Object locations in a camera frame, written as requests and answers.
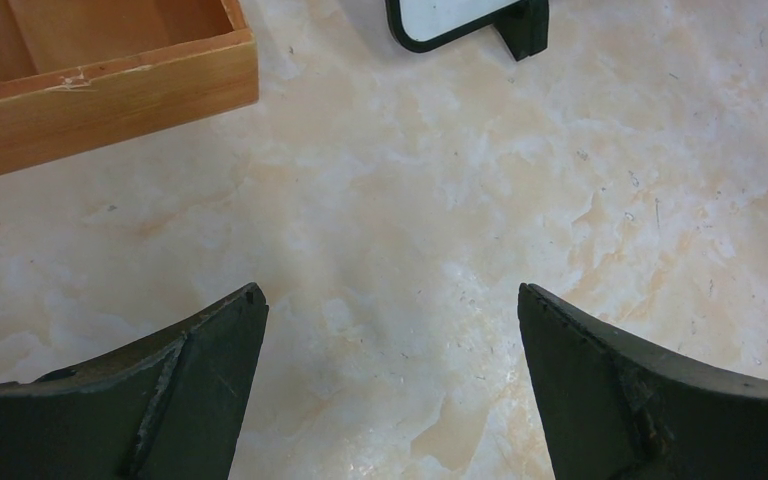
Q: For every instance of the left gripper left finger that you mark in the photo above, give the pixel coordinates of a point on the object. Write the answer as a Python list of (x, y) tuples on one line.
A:
[(167, 406)]

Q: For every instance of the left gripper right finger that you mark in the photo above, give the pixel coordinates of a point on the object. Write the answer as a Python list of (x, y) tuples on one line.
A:
[(616, 406)]

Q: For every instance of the small black-framed whiteboard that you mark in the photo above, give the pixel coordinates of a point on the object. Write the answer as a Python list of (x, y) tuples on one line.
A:
[(423, 26)]

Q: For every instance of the orange wooden compartment tray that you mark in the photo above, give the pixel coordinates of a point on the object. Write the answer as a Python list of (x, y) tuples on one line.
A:
[(79, 75)]

